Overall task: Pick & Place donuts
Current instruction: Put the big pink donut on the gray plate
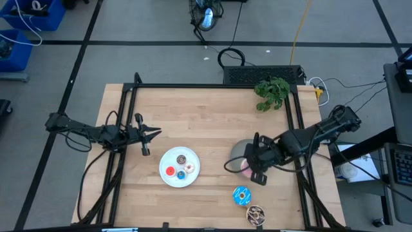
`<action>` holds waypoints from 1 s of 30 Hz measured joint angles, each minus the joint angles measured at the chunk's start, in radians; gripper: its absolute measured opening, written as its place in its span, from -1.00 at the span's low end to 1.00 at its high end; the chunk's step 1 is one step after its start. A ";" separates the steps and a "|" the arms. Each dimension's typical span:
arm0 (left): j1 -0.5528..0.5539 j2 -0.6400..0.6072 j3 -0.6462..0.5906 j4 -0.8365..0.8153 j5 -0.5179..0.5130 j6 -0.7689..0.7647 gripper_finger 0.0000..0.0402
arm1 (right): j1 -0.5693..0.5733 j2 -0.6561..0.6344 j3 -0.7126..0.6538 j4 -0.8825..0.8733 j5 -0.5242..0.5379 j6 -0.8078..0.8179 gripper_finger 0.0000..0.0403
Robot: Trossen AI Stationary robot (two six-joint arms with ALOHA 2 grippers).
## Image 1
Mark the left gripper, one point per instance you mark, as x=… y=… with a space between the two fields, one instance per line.
x=145 y=148

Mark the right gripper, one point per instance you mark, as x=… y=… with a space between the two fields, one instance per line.
x=270 y=151

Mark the large pink iced donut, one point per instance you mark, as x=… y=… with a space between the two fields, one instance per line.
x=246 y=170

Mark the small chocolate donut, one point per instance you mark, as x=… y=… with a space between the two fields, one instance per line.
x=181 y=159

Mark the small red donut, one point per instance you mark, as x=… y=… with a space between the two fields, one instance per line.
x=170 y=171

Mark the small blue sprinkled donut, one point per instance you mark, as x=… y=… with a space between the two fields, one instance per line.
x=181 y=174

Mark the small white sprinkled donut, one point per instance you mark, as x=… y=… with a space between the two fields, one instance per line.
x=189 y=167

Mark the large blue iced donut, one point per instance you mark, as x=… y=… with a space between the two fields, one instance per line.
x=242 y=196

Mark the large chocolate iced donut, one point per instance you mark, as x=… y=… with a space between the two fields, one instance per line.
x=256 y=215

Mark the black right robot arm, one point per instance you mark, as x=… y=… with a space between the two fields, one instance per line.
x=322 y=130

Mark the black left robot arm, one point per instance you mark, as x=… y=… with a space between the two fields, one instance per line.
x=77 y=127

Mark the white round plate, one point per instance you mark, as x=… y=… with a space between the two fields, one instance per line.
x=170 y=158

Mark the grey-green round plate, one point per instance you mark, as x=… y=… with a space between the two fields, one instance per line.
x=238 y=151

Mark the green plant sprig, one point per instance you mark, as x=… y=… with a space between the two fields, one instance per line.
x=273 y=91

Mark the yellow plug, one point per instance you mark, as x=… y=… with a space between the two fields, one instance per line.
x=318 y=92

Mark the black computer case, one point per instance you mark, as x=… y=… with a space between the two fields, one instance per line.
x=257 y=74

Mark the white tape roll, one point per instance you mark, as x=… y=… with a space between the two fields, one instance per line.
x=349 y=170

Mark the black table clamp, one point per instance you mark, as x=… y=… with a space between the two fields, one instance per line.
x=165 y=226

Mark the white paper sheet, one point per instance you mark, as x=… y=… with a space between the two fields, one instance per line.
x=367 y=167

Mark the black floor fan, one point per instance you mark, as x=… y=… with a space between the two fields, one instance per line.
x=207 y=17

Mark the black desk caster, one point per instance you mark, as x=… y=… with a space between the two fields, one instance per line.
x=378 y=223

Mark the black keyboard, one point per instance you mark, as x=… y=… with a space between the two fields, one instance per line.
x=404 y=167

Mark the grey desk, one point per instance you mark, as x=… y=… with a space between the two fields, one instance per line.
x=399 y=109
x=402 y=206

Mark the blue storage bin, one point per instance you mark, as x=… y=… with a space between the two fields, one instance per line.
x=19 y=58
x=54 y=19

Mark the grey shelf base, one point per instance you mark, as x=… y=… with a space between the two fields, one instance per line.
x=13 y=76

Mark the computer monitor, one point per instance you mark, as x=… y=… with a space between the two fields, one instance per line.
x=406 y=77

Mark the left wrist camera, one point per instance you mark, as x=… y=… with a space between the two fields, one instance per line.
x=133 y=134

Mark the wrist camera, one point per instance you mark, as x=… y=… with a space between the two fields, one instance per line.
x=251 y=153
x=133 y=134

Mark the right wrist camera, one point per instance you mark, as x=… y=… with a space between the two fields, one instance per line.
x=251 y=153

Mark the black metal rig frame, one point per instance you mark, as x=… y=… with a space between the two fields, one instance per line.
x=209 y=86

